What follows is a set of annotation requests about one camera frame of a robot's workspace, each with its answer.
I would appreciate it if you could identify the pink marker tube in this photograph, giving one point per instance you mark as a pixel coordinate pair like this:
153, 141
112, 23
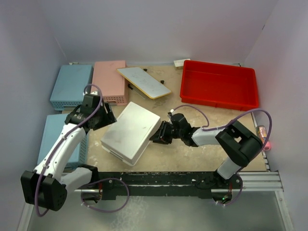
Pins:
262, 133

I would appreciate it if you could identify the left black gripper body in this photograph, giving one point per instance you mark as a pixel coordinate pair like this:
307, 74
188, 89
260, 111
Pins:
104, 117

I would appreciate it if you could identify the white perforated basket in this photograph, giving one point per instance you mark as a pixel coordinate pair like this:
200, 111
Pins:
129, 136

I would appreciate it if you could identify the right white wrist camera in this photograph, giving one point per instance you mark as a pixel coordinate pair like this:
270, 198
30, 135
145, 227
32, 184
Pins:
170, 113

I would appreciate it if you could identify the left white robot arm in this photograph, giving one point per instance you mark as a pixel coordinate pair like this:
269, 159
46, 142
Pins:
45, 186

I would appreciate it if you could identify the red plastic tray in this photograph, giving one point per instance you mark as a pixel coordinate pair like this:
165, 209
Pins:
219, 85

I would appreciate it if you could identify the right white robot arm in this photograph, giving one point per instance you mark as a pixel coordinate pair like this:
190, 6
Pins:
238, 142

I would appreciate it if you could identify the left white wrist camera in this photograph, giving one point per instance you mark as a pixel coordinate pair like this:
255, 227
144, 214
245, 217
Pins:
96, 93

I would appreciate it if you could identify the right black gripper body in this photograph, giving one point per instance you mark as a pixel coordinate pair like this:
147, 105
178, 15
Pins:
176, 134

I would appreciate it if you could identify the yellow-edged whiteboard stand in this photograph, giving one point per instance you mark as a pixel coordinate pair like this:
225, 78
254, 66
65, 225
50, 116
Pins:
148, 85

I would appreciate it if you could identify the large pink basket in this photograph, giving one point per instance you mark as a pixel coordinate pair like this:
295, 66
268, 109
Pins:
113, 86

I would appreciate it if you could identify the small white box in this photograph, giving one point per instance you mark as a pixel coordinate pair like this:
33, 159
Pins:
179, 64

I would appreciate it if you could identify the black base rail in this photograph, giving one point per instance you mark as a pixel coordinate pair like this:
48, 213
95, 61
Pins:
203, 185

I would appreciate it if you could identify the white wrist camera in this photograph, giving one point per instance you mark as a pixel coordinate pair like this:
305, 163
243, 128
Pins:
96, 93
170, 113

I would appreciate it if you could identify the large blue basket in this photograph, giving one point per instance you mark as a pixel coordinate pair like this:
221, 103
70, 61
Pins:
70, 84

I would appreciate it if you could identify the small blue perforated basket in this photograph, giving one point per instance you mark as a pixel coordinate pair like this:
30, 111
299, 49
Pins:
53, 127

